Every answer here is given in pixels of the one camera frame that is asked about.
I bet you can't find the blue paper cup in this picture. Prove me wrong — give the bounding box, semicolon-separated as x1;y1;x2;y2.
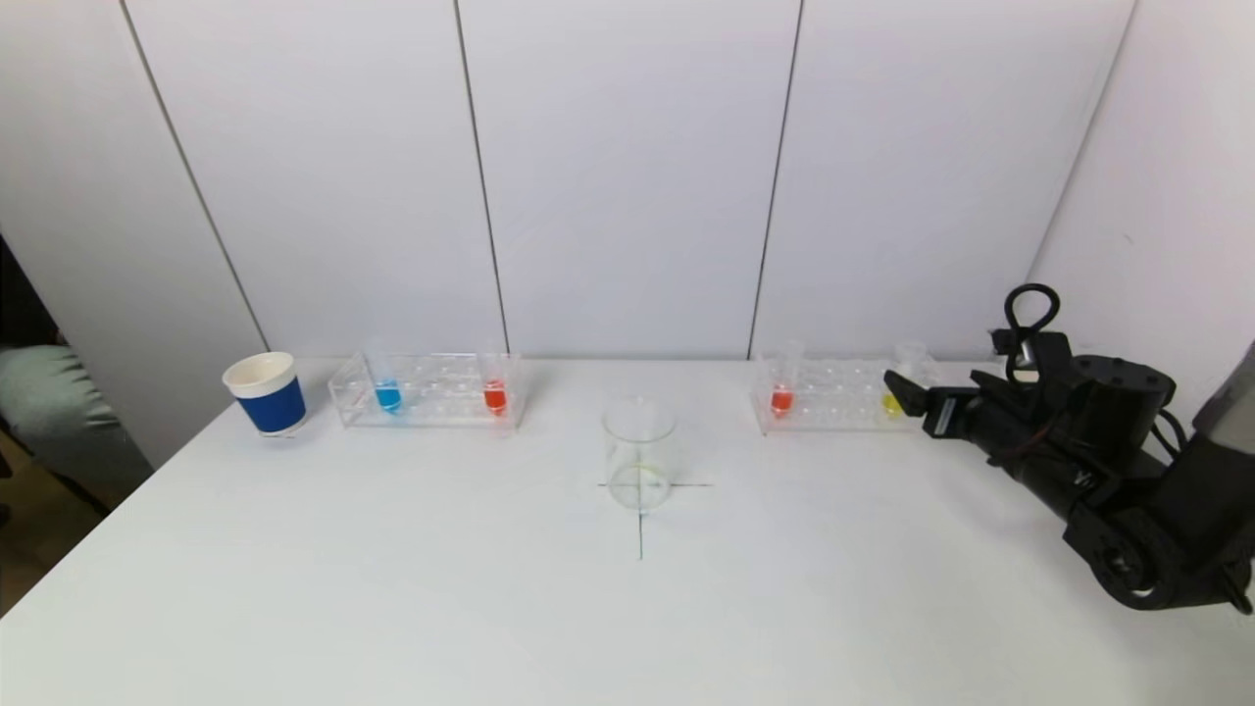
223;352;309;438

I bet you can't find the blue pigment test tube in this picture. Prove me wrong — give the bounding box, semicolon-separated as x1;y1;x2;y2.
368;338;406;417

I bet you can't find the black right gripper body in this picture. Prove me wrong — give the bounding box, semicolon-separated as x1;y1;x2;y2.
922;385;1041;465

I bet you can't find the yellow pigment test tube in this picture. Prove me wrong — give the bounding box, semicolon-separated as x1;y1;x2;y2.
880;340;929;418

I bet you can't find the clear glass beaker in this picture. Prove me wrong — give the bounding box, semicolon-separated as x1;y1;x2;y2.
601;396;678;515

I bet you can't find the clear acrylic test tube rack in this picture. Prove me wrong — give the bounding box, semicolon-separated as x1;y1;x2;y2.
329;353;531;433
750;353;947;438

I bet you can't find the person in grey clothes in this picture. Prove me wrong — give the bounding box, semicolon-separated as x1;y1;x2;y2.
0;343;128;511

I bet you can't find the red pigment test tube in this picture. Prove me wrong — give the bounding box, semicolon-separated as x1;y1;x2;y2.
480;343;511;419
770;341;805;421

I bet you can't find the black camera cable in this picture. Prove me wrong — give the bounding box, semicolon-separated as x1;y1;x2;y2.
1003;283;1062;342

